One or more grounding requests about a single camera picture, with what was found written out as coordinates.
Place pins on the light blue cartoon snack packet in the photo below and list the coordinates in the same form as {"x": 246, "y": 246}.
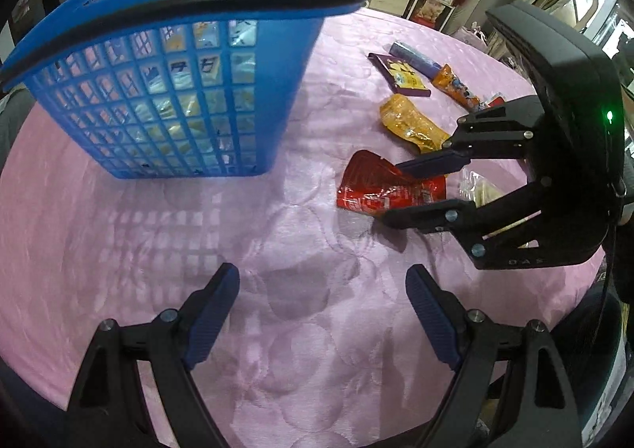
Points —
{"x": 205, "y": 65}

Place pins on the blue-grey snack packet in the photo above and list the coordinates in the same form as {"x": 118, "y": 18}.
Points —
{"x": 411, "y": 54}

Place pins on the pink quilted table cover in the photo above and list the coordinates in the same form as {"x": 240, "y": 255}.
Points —
{"x": 297, "y": 240}

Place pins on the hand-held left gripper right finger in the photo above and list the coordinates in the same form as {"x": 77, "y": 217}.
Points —
{"x": 432, "y": 317}

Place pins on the purple snack packet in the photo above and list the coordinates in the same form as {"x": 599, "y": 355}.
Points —
{"x": 403, "y": 76}

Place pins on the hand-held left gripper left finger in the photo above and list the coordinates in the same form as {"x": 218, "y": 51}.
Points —
{"x": 213, "y": 317}

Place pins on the clear cracker packet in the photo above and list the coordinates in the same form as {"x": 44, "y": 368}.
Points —
{"x": 176, "y": 131}
{"x": 475, "y": 188}

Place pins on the yellow-orange snack packet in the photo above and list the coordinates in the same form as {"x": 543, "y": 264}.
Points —
{"x": 411, "y": 123}

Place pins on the blue plastic basket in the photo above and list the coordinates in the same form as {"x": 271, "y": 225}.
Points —
{"x": 292, "y": 81}

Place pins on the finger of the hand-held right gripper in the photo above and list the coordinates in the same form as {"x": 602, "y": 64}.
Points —
{"x": 426, "y": 218}
{"x": 431, "y": 165}

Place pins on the colourful snack bag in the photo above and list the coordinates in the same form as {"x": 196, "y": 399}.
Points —
{"x": 431, "y": 12}

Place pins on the pink bag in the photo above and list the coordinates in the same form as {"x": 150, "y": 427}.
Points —
{"x": 468, "y": 34}

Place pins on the orange stick snack packet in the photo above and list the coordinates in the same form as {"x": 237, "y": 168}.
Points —
{"x": 450, "y": 81}

